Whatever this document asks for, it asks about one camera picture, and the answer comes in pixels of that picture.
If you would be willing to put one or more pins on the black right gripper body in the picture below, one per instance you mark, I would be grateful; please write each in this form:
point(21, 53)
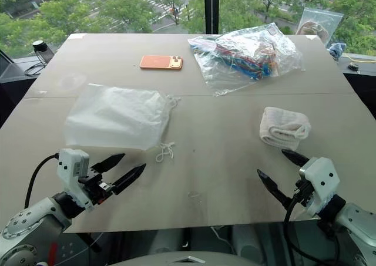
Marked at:
point(302, 194)

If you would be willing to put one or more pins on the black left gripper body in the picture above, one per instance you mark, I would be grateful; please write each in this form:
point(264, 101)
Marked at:
point(97, 186)

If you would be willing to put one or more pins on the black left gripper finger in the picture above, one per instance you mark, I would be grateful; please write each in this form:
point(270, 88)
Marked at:
point(129, 176)
point(107, 162)

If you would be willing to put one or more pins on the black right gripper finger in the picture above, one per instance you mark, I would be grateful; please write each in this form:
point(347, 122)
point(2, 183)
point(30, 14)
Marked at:
point(273, 186)
point(294, 157)

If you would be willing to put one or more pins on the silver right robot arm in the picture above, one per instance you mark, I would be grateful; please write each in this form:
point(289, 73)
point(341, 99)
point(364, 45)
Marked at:
point(349, 228)

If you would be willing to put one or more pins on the rolled white towel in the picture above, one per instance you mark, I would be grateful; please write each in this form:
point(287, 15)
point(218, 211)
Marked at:
point(284, 126)

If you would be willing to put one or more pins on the clear zip bag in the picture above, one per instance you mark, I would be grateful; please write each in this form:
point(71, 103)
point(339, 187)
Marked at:
point(318, 23)

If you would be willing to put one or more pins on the small black round object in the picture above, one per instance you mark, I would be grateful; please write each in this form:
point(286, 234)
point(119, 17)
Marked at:
point(353, 66)

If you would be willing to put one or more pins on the orange smartphone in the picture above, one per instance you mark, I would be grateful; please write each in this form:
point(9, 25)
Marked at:
point(161, 63)

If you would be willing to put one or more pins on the blue cloth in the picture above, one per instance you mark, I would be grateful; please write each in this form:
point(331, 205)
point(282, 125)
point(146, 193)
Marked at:
point(337, 49)

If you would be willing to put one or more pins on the black round desk device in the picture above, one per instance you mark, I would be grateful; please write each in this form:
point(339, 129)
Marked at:
point(40, 50)

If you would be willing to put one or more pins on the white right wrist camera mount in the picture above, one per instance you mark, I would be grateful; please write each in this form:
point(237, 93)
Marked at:
point(320, 178)

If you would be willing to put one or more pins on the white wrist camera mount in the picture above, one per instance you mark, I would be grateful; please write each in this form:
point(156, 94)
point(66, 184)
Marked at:
point(72, 172)
point(320, 178)

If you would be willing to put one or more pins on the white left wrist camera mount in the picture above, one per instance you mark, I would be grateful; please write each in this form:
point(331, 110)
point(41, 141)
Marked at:
point(72, 172)

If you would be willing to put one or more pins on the black window frame post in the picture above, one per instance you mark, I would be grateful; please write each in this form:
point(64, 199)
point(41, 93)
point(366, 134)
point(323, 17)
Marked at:
point(212, 8)

